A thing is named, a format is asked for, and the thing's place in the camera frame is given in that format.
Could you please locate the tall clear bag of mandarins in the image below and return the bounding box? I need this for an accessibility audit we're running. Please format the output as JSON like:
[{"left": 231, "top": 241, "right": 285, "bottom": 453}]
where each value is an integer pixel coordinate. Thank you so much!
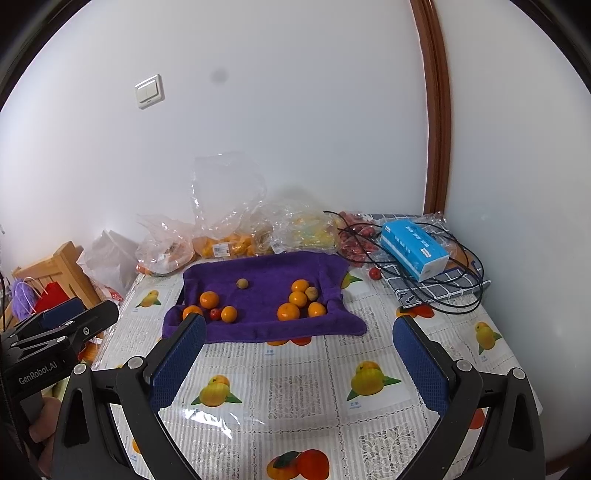
[{"left": 191, "top": 152, "right": 269, "bottom": 259}]

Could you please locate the clear bag of yellow fruit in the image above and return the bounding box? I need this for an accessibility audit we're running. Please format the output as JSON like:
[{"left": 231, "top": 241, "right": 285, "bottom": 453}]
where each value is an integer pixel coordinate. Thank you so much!
[{"left": 256, "top": 196, "right": 340, "bottom": 254}]

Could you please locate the grey checked pouch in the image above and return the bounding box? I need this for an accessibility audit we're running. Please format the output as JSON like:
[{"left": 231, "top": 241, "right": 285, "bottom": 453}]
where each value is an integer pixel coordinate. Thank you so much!
[{"left": 369, "top": 212, "right": 491, "bottom": 310}]

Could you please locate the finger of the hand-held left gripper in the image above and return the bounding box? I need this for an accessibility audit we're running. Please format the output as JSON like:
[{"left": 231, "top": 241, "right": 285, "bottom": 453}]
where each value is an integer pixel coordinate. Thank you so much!
[
  {"left": 14, "top": 301, "right": 119, "bottom": 354},
  {"left": 9, "top": 298, "right": 85, "bottom": 340}
]

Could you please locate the clear bag of red fruit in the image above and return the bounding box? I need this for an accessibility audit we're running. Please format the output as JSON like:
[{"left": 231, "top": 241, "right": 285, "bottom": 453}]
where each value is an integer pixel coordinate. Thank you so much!
[{"left": 335, "top": 210, "right": 393, "bottom": 268}]

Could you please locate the brown wooden door frame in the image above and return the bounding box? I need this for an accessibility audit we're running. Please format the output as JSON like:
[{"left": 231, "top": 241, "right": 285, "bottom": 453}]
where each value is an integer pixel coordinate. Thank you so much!
[{"left": 409, "top": 0, "right": 452, "bottom": 217}]

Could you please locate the red paper bag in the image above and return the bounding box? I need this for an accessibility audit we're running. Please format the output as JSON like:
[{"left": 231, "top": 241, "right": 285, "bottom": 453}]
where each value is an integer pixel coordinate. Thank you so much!
[{"left": 33, "top": 282, "right": 70, "bottom": 315}]

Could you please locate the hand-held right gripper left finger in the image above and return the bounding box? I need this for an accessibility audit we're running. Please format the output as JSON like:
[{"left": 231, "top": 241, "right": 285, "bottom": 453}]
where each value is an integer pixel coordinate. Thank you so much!
[{"left": 51, "top": 314, "right": 207, "bottom": 480}]

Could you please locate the purple towel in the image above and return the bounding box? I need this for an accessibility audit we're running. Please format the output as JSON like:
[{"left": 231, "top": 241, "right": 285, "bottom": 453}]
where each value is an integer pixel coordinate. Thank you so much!
[{"left": 161, "top": 251, "right": 368, "bottom": 344}]

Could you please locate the blue tissue pack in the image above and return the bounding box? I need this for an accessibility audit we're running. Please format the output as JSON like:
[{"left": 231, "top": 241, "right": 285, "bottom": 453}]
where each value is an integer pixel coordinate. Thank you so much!
[{"left": 380, "top": 219, "right": 450, "bottom": 282}]

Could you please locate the white light switch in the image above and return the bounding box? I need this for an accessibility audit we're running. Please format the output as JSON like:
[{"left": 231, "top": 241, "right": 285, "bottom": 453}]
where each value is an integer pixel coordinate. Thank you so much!
[{"left": 135, "top": 74, "right": 165, "bottom": 110}]

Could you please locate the person's left hand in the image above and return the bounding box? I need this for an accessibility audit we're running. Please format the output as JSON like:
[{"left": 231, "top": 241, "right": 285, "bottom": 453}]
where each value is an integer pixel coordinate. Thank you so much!
[{"left": 28, "top": 396, "right": 62, "bottom": 472}]

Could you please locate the fruit print tablecloth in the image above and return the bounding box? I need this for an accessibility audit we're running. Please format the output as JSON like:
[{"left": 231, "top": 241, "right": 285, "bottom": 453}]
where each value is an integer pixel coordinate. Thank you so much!
[{"left": 90, "top": 268, "right": 539, "bottom": 480}]

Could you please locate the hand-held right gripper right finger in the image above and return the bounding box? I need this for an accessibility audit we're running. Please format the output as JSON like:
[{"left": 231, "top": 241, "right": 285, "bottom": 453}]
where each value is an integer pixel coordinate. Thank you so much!
[{"left": 392, "top": 316, "right": 546, "bottom": 480}]

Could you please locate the purple fluffy item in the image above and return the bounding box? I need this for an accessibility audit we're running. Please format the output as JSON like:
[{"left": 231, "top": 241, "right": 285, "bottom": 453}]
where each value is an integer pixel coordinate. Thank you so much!
[{"left": 11, "top": 279, "right": 38, "bottom": 330}]

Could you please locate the black cable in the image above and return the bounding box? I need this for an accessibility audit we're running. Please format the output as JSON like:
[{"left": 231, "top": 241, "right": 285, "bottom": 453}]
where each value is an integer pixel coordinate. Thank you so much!
[{"left": 323, "top": 210, "right": 483, "bottom": 315}]

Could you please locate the wooden chair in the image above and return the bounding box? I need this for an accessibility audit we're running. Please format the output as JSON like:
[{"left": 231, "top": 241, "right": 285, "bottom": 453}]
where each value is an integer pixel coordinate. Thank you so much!
[{"left": 11, "top": 241, "right": 100, "bottom": 315}]

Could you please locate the white plastic bag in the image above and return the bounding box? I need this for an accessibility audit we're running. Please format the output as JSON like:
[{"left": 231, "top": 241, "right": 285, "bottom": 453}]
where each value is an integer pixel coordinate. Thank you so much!
[{"left": 78, "top": 229, "right": 139, "bottom": 301}]

